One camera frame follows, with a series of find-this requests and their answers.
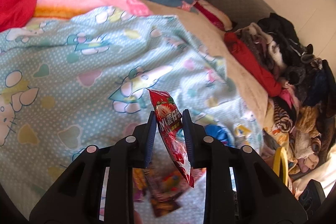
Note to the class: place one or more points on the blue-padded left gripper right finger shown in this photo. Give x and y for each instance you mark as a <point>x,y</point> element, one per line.
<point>194,134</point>

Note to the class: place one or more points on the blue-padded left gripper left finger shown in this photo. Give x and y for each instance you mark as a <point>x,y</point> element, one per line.
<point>145,135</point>

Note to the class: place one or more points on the blue plastic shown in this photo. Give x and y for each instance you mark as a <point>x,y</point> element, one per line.
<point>220,132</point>

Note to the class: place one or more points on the red strawberry snack wrapper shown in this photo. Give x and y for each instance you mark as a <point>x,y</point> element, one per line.
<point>170,127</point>

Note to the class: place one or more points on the yellow-rimmed black trash bin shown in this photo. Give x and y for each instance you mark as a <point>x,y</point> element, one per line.
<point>280,165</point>

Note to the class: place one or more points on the left hand with painted nails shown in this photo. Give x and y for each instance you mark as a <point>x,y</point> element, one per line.
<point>137,218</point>

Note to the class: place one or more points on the dark red snack wrapper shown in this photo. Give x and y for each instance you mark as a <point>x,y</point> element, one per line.
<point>164,191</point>

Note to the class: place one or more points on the yellow cartoon blanket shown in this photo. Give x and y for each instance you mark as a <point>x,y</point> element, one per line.
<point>281,138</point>

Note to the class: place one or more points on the tiger striped garment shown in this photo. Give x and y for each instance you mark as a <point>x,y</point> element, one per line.
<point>282,119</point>

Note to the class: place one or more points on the light blue cartoon cat sheet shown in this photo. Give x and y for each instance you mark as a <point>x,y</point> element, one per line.
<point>49,70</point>

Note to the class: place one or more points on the red folded garment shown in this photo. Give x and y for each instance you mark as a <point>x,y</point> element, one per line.
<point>247,59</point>

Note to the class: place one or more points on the pile of dark clothes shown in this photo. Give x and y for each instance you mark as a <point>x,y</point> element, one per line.
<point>276,46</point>

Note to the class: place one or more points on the pink cartoon blanket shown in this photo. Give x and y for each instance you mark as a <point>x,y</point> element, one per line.
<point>66,9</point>

